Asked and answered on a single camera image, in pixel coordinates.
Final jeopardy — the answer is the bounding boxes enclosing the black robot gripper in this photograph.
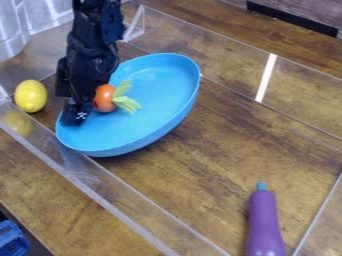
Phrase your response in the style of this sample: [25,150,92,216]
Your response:
[55,32,119,126]

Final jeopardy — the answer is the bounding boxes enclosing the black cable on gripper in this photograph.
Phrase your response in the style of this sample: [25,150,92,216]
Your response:
[65,31,121,76]

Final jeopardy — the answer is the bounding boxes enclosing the orange toy carrot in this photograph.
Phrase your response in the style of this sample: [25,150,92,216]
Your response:
[93,80,141,113]

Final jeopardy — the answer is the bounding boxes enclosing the purple toy eggplant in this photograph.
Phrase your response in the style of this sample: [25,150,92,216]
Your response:
[246,182,287,256]

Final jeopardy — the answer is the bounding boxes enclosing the yellow toy lemon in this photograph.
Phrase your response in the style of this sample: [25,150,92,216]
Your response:
[14,80,48,113]

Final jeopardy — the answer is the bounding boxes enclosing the blue plastic object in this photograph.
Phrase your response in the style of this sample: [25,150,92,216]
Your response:
[0,220,30,256]

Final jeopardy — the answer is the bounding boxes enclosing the clear acrylic enclosure wall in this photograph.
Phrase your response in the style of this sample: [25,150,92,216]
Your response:
[0,0,342,256]

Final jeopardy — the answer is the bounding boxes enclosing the black bar in background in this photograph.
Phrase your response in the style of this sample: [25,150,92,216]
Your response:
[246,0,338,38]

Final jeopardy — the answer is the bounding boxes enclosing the white sheer curtain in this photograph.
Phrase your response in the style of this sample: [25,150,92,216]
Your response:
[0,0,131,63]

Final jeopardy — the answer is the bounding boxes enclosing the blue round tray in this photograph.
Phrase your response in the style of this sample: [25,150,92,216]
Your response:
[55,53,200,157]

